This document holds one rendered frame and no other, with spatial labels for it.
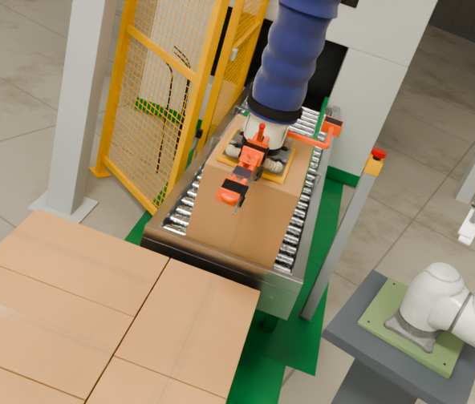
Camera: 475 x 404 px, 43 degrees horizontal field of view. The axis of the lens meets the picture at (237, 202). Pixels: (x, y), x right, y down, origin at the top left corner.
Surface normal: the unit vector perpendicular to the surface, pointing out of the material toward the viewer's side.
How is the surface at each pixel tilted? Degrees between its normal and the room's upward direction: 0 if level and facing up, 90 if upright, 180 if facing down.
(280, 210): 90
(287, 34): 81
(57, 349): 0
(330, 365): 0
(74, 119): 90
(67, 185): 90
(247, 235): 90
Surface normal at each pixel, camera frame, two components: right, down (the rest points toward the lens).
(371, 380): -0.51, 0.32
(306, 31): -0.03, 0.69
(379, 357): 0.27, -0.82
